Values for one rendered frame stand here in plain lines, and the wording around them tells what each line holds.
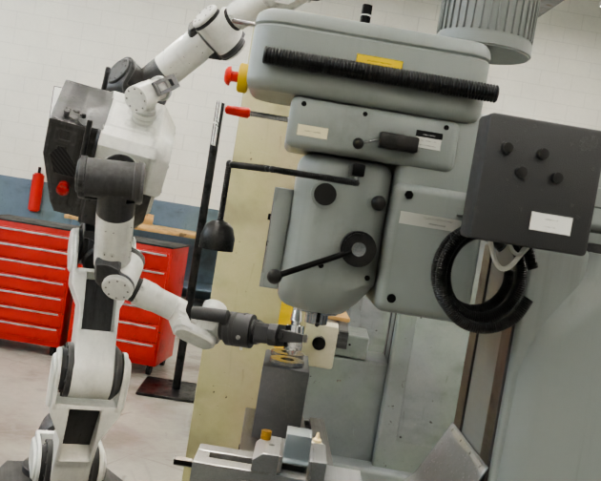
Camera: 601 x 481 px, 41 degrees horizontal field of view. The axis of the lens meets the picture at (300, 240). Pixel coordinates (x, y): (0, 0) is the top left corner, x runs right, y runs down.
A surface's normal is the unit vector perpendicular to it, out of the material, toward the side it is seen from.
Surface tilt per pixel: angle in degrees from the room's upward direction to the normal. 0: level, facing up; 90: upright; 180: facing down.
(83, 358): 60
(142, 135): 35
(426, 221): 90
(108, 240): 123
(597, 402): 88
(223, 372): 90
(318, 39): 90
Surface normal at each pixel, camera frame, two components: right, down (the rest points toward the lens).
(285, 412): 0.00, 0.05
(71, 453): 0.33, -0.73
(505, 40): 0.27, 0.10
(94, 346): 0.38, -0.40
